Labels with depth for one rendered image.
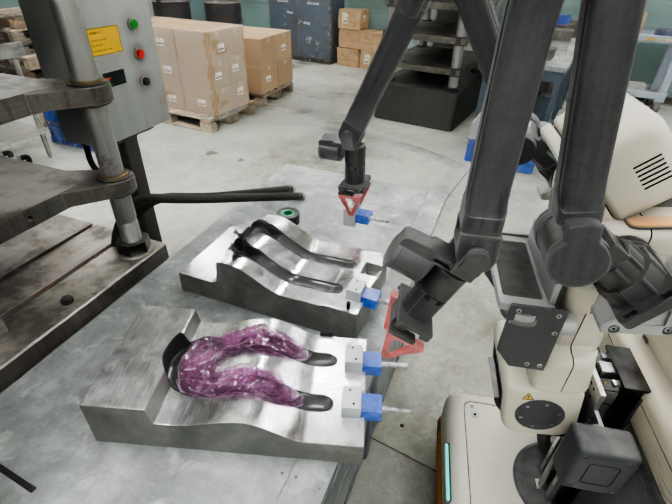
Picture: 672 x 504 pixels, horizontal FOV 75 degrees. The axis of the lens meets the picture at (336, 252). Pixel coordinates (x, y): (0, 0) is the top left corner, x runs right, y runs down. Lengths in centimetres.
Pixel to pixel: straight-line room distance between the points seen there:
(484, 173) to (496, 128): 6
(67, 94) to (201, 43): 352
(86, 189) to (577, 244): 115
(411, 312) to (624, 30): 45
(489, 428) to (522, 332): 77
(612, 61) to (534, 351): 56
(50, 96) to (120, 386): 70
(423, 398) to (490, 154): 153
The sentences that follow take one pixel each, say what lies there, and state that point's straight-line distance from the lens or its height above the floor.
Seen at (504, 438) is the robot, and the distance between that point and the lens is 163.
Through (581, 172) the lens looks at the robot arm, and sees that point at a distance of 62.
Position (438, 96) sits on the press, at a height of 35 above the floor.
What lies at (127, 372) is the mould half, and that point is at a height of 91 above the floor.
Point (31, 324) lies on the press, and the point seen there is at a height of 79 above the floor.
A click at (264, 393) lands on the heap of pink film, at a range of 84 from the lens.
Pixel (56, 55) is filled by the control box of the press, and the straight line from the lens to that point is 149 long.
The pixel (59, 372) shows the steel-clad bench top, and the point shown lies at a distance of 115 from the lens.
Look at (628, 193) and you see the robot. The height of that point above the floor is 127.
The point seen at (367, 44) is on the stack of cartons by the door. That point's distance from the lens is 770.
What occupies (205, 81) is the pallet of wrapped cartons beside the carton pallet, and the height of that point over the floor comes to 48.
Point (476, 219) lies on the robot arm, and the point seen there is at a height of 128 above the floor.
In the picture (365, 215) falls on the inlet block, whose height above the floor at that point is 95.
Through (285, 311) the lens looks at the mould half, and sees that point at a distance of 109.
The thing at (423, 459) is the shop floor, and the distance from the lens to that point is 185.
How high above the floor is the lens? 157
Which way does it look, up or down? 35 degrees down
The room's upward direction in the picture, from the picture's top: 2 degrees clockwise
